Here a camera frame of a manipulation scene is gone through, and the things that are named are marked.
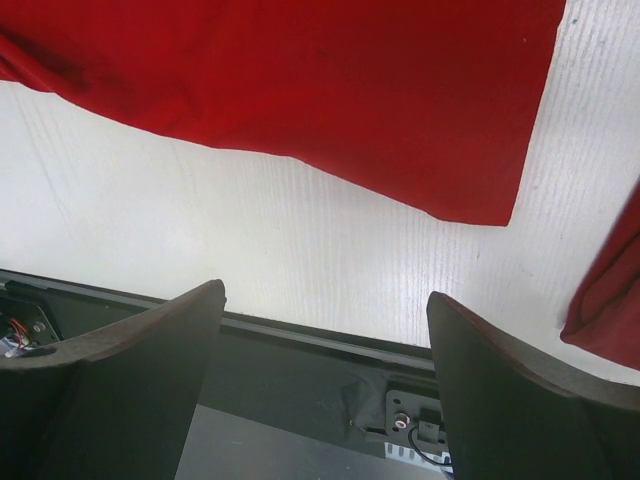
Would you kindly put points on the folded dark red t shirt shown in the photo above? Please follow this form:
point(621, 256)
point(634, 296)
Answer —
point(603, 316)

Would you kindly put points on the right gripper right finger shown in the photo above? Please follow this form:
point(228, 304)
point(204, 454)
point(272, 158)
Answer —
point(512, 411)

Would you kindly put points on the right white cable duct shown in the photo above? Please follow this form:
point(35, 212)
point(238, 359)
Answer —
point(423, 460)

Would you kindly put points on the bright red t shirt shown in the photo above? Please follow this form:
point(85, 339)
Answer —
point(430, 103)

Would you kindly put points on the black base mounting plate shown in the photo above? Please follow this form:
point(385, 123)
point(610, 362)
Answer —
point(342, 389)

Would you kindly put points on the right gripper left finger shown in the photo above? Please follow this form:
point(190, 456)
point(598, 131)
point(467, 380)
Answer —
point(113, 403)

